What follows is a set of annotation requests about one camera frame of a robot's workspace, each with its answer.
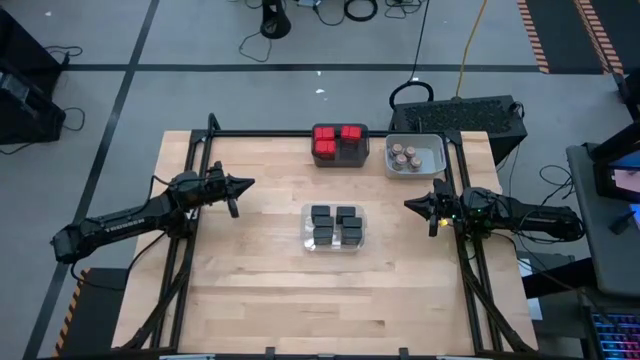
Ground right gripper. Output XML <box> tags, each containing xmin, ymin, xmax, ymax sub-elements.
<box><xmin>403</xmin><ymin>178</ymin><xmax>470</xmax><ymax>225</ymax></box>

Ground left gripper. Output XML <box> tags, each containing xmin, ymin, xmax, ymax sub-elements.
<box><xmin>198</xmin><ymin>161</ymin><xmax>256</xmax><ymax>205</ymax></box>

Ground white plastic bin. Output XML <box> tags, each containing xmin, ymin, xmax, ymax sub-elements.
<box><xmin>383</xmin><ymin>133</ymin><xmax>448</xmax><ymax>180</ymax></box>

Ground dark grey plastic bin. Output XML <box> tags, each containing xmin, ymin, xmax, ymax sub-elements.
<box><xmin>311</xmin><ymin>123</ymin><xmax>371</xmax><ymax>169</ymax></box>

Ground clear plastic bin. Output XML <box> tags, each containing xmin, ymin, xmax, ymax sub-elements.
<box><xmin>299</xmin><ymin>202</ymin><xmax>369</xmax><ymax>253</ymax></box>

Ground black perforated computer tower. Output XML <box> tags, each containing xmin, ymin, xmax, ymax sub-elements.
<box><xmin>389</xmin><ymin>94</ymin><xmax>529</xmax><ymax>166</ymax></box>

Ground black stand base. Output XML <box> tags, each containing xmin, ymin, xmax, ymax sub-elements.
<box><xmin>259</xmin><ymin>0</ymin><xmax>293</xmax><ymax>40</ymax></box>

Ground black computer monitor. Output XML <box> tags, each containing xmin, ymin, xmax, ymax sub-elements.
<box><xmin>591</xmin><ymin>122</ymin><xmax>640</xmax><ymax>204</ymax></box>

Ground black hazard-striped floor mat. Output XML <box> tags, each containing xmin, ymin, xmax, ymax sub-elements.
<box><xmin>53</xmin><ymin>267</ymin><xmax>132</xmax><ymax>359</ymax></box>
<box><xmin>574</xmin><ymin>0</ymin><xmax>640</xmax><ymax>76</ymax></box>
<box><xmin>517</xmin><ymin>0</ymin><xmax>606</xmax><ymax>75</ymax></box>

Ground small black desk device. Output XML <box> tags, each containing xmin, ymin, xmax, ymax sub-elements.
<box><xmin>608</xmin><ymin>210</ymin><xmax>637</xmax><ymax>236</ymax></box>

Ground grey desk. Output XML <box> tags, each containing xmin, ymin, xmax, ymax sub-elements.
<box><xmin>566</xmin><ymin>142</ymin><xmax>640</xmax><ymax>301</ymax></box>

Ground black equipment case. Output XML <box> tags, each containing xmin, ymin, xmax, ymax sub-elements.
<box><xmin>0</xmin><ymin>7</ymin><xmax>65</xmax><ymax>86</ymax></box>
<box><xmin>0</xmin><ymin>69</ymin><xmax>68</xmax><ymax>146</ymax></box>

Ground backlit keyboard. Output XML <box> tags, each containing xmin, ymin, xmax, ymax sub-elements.
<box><xmin>589</xmin><ymin>312</ymin><xmax>640</xmax><ymax>360</ymax></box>

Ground black hanging cable with loop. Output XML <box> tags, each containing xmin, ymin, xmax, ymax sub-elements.
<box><xmin>388</xmin><ymin>0</ymin><xmax>436</xmax><ymax>121</ymax></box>

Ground black cables beside desk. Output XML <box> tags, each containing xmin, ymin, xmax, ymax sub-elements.
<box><xmin>507</xmin><ymin>163</ymin><xmax>587</xmax><ymax>247</ymax></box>

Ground black arm base cable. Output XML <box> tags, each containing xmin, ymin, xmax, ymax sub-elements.
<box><xmin>69</xmin><ymin>229</ymin><xmax>169</xmax><ymax>292</ymax></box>

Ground thin black floor cable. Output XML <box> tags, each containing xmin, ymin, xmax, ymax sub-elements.
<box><xmin>0</xmin><ymin>105</ymin><xmax>87</xmax><ymax>156</ymax></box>
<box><xmin>43</xmin><ymin>44</ymin><xmax>85</xmax><ymax>65</ymax></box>
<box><xmin>237</xmin><ymin>30</ymin><xmax>274</xmax><ymax>64</ymax></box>

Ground yellow hanging cable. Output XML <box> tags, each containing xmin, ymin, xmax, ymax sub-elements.
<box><xmin>454</xmin><ymin>0</ymin><xmax>489</xmax><ymax>99</ymax></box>

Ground tangled black floor cables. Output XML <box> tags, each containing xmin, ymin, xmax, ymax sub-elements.
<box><xmin>384</xmin><ymin>0</ymin><xmax>426</xmax><ymax>20</ymax></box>
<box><xmin>297</xmin><ymin>0</ymin><xmax>346</xmax><ymax>27</ymax></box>

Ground coiled black cable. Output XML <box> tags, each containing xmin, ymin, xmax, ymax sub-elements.
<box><xmin>343</xmin><ymin>0</ymin><xmax>380</xmax><ymax>23</ymax></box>

